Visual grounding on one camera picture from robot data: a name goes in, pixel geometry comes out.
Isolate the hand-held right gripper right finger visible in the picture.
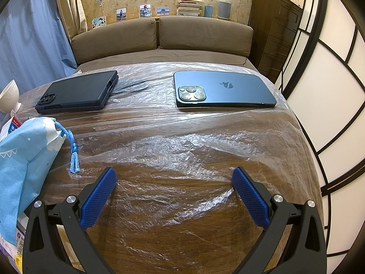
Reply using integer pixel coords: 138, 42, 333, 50
232, 166, 328, 274

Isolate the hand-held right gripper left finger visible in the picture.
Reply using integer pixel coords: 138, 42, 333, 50
22, 167, 117, 274

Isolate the white barcode medicine box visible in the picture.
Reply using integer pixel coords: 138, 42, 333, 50
16, 215, 30, 259

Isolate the blue smartphone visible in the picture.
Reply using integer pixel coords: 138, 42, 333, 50
173, 71, 278, 109

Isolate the black cased phone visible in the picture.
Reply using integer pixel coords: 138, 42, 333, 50
35, 70, 119, 115

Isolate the white panelled sliding screen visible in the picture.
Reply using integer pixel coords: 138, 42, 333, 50
274, 0, 365, 274

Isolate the white footed bowl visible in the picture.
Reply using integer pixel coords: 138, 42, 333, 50
0, 80, 22, 114

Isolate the brown sofa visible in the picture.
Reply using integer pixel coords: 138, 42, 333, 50
71, 16, 258, 70

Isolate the brown sofa back cushion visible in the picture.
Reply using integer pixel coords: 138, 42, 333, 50
158, 16, 254, 58
71, 19, 158, 65

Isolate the dark wooden cabinet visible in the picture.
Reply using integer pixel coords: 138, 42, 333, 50
249, 0, 303, 83

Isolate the blue curtain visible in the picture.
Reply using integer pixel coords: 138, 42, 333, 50
0, 0, 77, 115

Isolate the grey cylinder speaker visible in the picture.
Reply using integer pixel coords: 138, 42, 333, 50
218, 0, 232, 20

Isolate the beige curtain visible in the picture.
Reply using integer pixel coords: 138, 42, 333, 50
54, 0, 87, 39

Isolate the stack of books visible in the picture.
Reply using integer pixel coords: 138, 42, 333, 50
176, 0, 206, 16

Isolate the light blue drawstring pouch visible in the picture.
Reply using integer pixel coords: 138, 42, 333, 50
0, 116, 81, 247

